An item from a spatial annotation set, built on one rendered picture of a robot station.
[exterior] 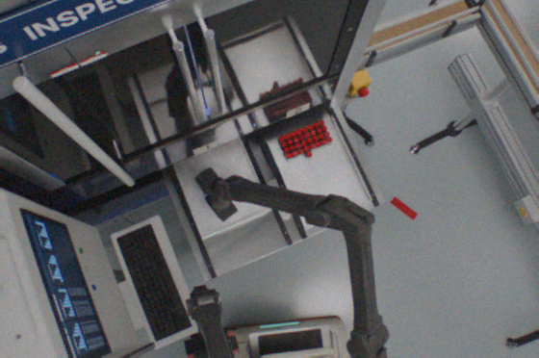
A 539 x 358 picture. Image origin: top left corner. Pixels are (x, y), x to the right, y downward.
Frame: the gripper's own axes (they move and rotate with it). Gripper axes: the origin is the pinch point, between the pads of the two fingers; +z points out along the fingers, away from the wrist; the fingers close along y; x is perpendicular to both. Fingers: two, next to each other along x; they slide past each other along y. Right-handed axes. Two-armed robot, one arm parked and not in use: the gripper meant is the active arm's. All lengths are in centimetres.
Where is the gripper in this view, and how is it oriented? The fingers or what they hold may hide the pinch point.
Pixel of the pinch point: (222, 209)
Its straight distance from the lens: 175.1
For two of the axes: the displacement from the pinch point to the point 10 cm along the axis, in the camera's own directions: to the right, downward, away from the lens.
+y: -6.2, -7.6, 2.0
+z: -0.3, 2.8, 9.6
